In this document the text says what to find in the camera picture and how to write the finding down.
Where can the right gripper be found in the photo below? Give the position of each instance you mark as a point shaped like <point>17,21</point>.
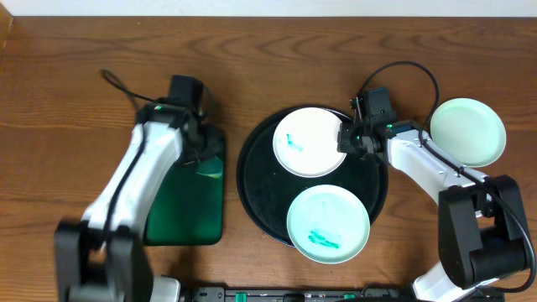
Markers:
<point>344,143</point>

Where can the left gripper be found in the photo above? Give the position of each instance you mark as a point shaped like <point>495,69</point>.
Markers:
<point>211,144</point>

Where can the white plate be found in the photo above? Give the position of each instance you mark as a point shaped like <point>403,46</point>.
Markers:
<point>305,142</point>

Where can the mint plate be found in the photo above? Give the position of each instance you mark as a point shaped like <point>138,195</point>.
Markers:
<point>328,224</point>
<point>469,131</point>

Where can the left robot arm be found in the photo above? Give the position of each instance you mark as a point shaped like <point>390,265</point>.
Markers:
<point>102,257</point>

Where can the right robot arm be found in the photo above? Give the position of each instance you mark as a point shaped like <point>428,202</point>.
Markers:
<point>483,231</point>

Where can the green rectangular water tray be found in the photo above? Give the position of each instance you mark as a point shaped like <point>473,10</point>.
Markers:
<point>188,208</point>

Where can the round black tray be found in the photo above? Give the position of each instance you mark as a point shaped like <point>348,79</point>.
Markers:
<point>267,189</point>

